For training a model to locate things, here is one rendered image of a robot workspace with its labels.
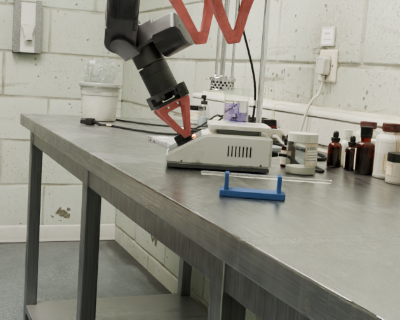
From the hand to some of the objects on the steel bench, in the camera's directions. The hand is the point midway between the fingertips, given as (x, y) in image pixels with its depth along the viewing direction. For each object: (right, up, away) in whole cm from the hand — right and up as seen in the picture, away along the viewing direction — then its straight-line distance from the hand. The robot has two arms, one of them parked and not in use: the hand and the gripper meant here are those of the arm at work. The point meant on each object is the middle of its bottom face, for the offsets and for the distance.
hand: (185, 133), depth 139 cm
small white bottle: (+35, -6, +19) cm, 40 cm away
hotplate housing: (+7, -7, +4) cm, 10 cm away
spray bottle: (+4, +6, +108) cm, 108 cm away
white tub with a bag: (-31, +8, +102) cm, 107 cm away
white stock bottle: (+40, -9, +4) cm, 41 cm away
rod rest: (+11, -11, -29) cm, 32 cm away
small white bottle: (+41, -10, -8) cm, 43 cm away
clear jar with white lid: (+22, -8, +2) cm, 24 cm away
